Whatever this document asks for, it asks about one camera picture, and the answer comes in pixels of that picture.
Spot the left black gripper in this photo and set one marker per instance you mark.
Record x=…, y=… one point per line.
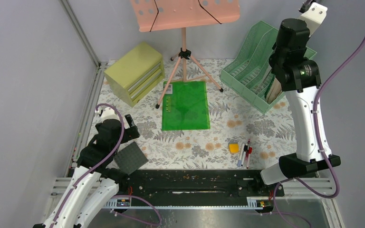
x=130, y=133

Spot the green transparent folder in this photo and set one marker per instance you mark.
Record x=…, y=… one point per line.
x=185, y=107

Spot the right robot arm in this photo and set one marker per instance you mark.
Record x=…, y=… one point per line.
x=313, y=152

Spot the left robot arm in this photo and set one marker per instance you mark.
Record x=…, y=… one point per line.
x=93, y=183

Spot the dark grey studded plate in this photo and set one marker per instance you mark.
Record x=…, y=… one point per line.
x=130, y=158

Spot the yellow-green drawer cabinet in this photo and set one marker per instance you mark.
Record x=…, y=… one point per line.
x=136, y=73

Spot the yellow eraser block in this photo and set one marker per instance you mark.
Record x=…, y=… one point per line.
x=233, y=147

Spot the floral tablecloth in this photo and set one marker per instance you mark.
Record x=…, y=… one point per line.
x=232, y=119

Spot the blue white marker pen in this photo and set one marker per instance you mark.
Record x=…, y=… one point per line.
x=240, y=155

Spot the black pen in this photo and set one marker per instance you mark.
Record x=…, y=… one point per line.
x=244, y=154

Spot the pink music stand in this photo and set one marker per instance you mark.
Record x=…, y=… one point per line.
x=155, y=15

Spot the red marker pen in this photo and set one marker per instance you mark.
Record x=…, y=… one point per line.
x=248, y=154

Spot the green file organizer rack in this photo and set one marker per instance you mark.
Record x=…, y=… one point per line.
x=269, y=53

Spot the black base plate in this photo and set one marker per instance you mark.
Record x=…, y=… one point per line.
x=194, y=187

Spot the grey cable duct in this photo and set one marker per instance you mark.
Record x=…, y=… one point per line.
x=248, y=203

